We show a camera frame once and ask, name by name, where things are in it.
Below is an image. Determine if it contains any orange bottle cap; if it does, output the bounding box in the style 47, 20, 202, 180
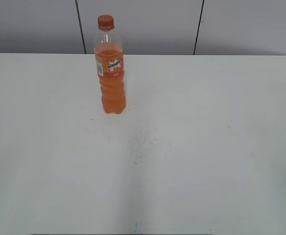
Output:
97, 15, 115, 31

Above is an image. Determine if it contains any orange Mirinda soda bottle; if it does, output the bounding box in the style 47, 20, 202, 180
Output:
94, 29, 126, 114

